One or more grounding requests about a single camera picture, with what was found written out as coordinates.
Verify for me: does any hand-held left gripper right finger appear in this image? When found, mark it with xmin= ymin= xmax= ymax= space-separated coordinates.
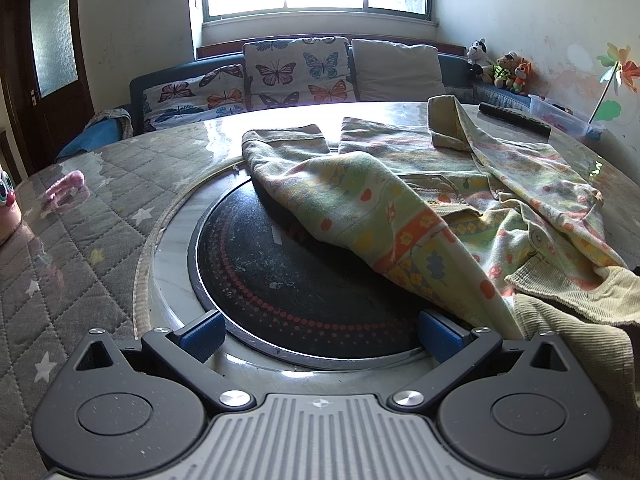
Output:
xmin=386 ymin=309 xmax=572 ymax=412

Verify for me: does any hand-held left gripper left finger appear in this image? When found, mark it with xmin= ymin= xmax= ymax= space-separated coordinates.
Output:
xmin=74 ymin=309 xmax=257 ymax=412

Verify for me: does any patterned green children's jacket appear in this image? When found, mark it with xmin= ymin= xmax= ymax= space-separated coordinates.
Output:
xmin=241 ymin=95 xmax=640 ymax=406

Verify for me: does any round black induction cooktop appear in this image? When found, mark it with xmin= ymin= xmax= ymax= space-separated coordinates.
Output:
xmin=189 ymin=180 xmax=436 ymax=368

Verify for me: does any small pink toy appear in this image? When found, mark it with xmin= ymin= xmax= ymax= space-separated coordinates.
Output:
xmin=42 ymin=170 xmax=87 ymax=208

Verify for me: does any blue grey cloth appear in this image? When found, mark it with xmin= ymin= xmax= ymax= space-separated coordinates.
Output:
xmin=55 ymin=105 xmax=136 ymax=161

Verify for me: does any black remote control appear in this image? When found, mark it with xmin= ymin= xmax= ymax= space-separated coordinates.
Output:
xmin=478 ymin=102 xmax=552 ymax=137

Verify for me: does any pink big-eyed character toy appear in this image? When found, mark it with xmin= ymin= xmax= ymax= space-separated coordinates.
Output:
xmin=0 ymin=167 xmax=23 ymax=246

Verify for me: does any small butterfly print cushion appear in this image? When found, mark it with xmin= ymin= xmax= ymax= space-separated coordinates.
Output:
xmin=142 ymin=63 xmax=251 ymax=133

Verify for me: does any clear plastic storage box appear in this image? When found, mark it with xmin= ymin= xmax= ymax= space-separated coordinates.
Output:
xmin=528 ymin=94 xmax=606 ymax=141

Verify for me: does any blue sofa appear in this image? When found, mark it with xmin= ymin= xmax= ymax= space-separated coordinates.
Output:
xmin=55 ymin=42 xmax=531 ymax=161

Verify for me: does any plain beige cushion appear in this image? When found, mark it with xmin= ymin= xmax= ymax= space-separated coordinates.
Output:
xmin=351 ymin=38 xmax=447 ymax=103

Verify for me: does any orange fox plush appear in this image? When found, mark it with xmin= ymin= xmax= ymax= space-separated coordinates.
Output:
xmin=510 ymin=58 xmax=533 ymax=96

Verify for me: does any large butterfly print cushion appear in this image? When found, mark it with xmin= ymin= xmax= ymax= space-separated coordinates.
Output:
xmin=242 ymin=36 xmax=361 ymax=111

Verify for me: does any black white cow plush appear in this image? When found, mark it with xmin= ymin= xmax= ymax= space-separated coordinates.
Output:
xmin=466 ymin=37 xmax=493 ymax=81

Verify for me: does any colourful pinwheel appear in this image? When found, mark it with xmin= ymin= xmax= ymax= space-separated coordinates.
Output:
xmin=587 ymin=42 xmax=640 ymax=126

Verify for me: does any dark wooden door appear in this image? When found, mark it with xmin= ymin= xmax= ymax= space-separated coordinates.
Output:
xmin=0 ymin=0 xmax=96 ymax=181

